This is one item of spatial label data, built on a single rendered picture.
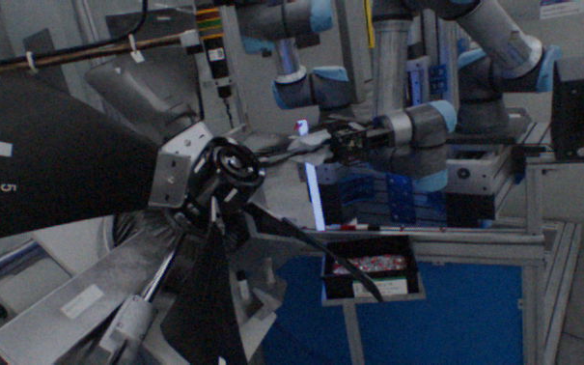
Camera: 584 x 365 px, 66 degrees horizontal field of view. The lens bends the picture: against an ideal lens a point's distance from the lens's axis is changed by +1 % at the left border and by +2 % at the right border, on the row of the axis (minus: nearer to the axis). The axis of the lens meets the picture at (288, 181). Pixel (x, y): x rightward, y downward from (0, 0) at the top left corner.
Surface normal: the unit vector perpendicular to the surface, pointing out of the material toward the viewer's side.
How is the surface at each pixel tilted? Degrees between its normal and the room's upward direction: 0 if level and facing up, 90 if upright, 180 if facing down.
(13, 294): 50
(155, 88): 44
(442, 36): 90
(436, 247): 90
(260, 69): 90
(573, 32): 90
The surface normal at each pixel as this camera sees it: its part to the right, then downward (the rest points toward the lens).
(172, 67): 0.09, -0.59
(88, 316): 0.58, -0.62
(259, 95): 0.66, 0.13
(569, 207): -0.38, 0.36
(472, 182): -0.58, 0.36
